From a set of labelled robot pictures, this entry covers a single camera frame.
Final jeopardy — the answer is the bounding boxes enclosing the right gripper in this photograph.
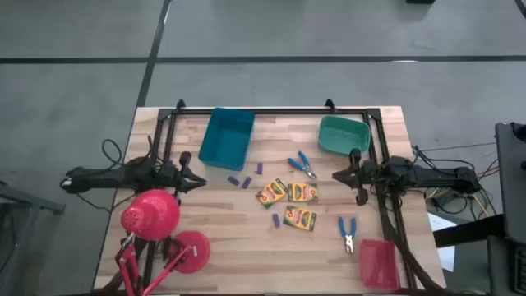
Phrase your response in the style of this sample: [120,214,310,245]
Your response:
[331,148,373,207]

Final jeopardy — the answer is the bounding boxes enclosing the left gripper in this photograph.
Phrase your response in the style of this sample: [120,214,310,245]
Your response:
[164,150,208,199]

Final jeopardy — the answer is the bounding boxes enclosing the blue-handled pliers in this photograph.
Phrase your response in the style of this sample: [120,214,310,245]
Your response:
[338,216,358,255]
[287,150,318,180]

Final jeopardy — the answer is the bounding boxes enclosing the yellow green crayon box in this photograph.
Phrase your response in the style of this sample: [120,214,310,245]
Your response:
[255,178,288,210]
[282,206,318,233]
[287,182,319,203]

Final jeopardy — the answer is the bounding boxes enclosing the green plastic bin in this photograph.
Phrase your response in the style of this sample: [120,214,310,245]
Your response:
[316,115,372,157]

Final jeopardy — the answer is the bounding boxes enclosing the blue plastic bin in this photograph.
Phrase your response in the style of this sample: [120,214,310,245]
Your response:
[197,107,256,172]

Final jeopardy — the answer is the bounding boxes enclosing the red desk lamp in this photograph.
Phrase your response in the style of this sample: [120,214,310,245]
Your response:
[114,188,212,296]

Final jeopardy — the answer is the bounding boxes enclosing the red mesh tray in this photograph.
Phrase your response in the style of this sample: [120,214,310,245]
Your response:
[359,238,401,291]

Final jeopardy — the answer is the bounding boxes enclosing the white paper sheet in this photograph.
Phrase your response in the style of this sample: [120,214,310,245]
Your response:
[427,212,457,273]

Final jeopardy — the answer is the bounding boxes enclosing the black floor beam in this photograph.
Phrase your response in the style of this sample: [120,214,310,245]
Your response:
[432,213,506,248]

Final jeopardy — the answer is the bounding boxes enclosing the black equipment cart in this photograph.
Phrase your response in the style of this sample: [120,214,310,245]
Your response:
[487,121,526,296]

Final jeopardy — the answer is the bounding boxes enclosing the grey metal stand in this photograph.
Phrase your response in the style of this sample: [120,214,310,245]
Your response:
[0,180,67,296]

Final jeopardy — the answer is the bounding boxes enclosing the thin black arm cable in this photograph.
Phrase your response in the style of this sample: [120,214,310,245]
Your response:
[100,138,125,168]

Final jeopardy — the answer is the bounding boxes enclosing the black aluminium table frame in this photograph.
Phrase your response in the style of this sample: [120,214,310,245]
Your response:
[139,98,417,295]

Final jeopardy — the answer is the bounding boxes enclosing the black sleeved cable bundle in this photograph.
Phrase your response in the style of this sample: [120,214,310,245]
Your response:
[376,192,447,296]

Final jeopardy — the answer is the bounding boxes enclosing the tangle of floor cables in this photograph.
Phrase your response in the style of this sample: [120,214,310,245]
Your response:
[412,141,501,217]

